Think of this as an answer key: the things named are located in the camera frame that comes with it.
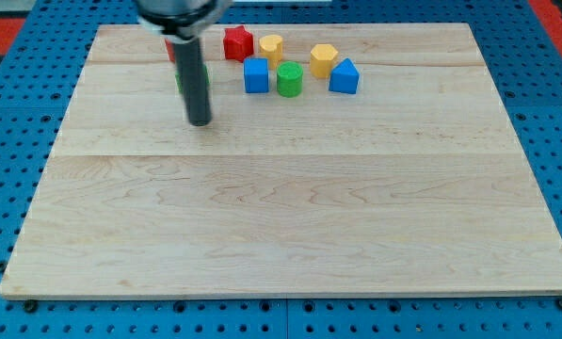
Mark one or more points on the red block behind rod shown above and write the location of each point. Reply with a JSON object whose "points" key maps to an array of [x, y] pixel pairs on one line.
{"points": [[170, 50]]}

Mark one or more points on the blue triangular prism block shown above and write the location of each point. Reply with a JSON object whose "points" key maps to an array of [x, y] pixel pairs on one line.
{"points": [[344, 78]]}

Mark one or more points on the light wooden board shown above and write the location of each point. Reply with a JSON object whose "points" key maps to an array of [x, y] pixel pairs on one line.
{"points": [[414, 187]]}

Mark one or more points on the yellow hexagon block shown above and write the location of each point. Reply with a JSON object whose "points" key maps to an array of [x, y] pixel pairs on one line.
{"points": [[323, 59]]}

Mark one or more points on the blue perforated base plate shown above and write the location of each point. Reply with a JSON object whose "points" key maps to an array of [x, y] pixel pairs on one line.
{"points": [[38, 76]]}

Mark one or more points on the green cylinder block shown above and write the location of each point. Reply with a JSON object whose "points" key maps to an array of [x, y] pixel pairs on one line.
{"points": [[289, 79]]}

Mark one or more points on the yellow heart block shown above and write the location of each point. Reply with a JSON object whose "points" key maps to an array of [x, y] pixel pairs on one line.
{"points": [[271, 48]]}

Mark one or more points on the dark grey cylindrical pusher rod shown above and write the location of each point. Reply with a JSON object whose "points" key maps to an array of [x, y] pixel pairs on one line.
{"points": [[193, 80]]}

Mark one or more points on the blue cube block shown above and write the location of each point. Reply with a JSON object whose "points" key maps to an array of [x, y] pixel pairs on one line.
{"points": [[256, 76]]}

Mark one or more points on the green block behind rod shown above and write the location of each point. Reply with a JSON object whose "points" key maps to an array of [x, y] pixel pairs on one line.
{"points": [[179, 81]]}

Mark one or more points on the red star block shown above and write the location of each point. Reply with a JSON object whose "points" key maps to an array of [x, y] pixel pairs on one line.
{"points": [[238, 43]]}

